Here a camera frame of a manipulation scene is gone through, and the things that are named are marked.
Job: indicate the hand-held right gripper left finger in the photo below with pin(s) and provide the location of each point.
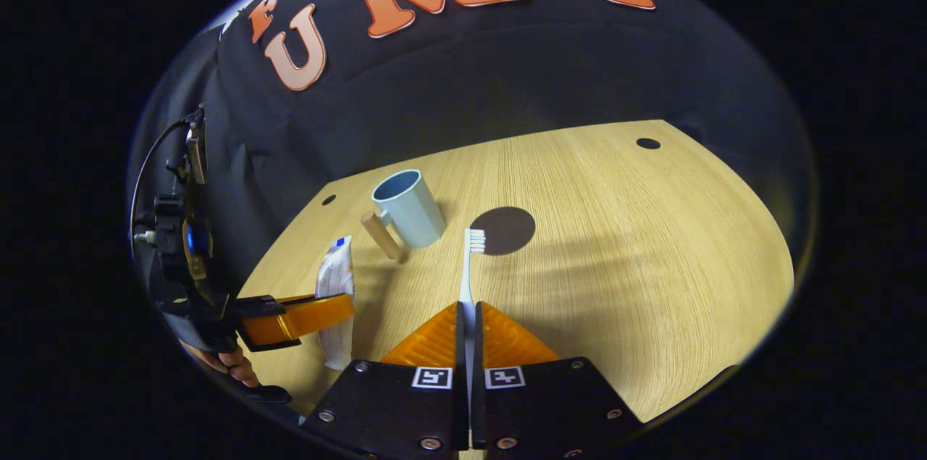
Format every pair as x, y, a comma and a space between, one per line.
458, 409

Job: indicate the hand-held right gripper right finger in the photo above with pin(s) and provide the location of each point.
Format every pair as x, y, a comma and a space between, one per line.
481, 413

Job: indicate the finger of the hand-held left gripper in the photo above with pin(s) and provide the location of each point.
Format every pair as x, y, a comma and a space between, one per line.
311, 315

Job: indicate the white toothpaste tube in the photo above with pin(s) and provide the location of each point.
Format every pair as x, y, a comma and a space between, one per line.
334, 275

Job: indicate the white toothbrush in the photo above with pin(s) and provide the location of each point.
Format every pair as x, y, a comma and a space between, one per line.
468, 279

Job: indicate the dark brown round coaster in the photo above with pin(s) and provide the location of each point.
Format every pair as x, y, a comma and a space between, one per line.
510, 228

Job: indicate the black backdrop cloth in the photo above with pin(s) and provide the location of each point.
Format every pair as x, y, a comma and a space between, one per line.
471, 76

